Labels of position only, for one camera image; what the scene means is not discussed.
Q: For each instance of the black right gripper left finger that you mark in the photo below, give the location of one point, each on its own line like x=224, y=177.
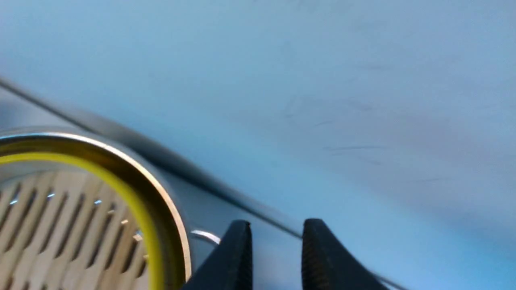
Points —
x=230, y=265

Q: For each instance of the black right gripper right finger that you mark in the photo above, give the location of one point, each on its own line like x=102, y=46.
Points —
x=328, y=265

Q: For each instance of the yellow rimmed bamboo steamer basket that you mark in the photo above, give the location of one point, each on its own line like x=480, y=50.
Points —
x=76, y=229

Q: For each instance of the stainless steel pot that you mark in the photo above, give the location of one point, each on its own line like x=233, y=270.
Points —
x=142, y=188

